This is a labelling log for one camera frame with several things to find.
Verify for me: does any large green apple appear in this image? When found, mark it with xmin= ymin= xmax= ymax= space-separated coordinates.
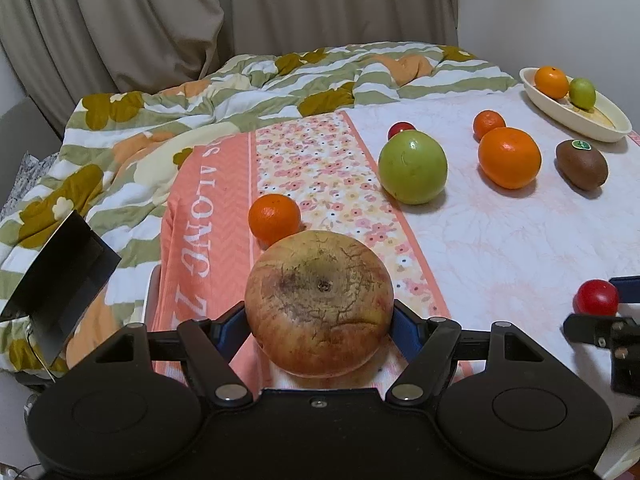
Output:
xmin=377 ymin=129 xmax=448 ymax=206

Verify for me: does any brown-red russet apple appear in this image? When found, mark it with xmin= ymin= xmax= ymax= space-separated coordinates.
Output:
xmin=245 ymin=230 xmax=396 ymax=378

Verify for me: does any large orange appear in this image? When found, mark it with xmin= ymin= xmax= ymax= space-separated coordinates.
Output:
xmin=477 ymin=127 xmax=542 ymax=190

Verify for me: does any beige curtain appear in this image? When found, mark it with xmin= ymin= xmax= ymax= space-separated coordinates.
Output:
xmin=0 ymin=0 xmax=461 ymax=128

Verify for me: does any medium mandarin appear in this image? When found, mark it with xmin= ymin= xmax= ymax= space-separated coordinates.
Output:
xmin=248 ymin=193 xmax=302 ymax=251

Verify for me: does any orange with stem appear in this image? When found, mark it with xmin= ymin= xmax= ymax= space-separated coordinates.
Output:
xmin=534 ymin=66 xmax=571 ymax=101

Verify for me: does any grey upholstered headboard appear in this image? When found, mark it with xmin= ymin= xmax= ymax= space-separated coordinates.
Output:
xmin=0 ymin=97 xmax=68 ymax=216

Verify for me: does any brown kiwi with sticker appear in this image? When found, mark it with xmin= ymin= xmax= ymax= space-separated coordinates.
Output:
xmin=555 ymin=139 xmax=609 ymax=192

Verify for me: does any black box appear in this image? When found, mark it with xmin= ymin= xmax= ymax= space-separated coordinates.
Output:
xmin=0 ymin=210 xmax=122 ymax=373

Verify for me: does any small green fruit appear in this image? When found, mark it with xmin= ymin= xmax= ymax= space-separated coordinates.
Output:
xmin=569 ymin=77 xmax=597 ymax=111

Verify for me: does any green striped floral quilt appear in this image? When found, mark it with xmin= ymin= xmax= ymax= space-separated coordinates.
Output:
xmin=0 ymin=42 xmax=518 ymax=376

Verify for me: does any grey patterned cloth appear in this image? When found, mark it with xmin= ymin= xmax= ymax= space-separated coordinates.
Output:
xmin=2 ymin=152 xmax=61 ymax=211

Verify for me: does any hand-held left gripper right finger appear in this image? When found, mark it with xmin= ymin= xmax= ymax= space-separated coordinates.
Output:
xmin=385 ymin=300 xmax=548 ymax=406

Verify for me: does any cream oval dish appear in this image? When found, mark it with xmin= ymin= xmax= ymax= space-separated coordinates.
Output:
xmin=519 ymin=66 xmax=633 ymax=143

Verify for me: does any small mandarin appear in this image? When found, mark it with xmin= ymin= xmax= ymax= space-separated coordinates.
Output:
xmin=472 ymin=110 xmax=507 ymax=142

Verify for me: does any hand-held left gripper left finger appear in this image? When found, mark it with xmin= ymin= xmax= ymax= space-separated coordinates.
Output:
xmin=92 ymin=304 xmax=256 ymax=408

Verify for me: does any white object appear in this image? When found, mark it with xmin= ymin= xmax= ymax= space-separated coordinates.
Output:
xmin=594 ymin=417 xmax=640 ymax=480

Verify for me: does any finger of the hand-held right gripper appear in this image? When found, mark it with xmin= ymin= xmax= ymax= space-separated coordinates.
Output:
xmin=609 ymin=276 xmax=640 ymax=305
xmin=563 ymin=312 xmax=640 ymax=348

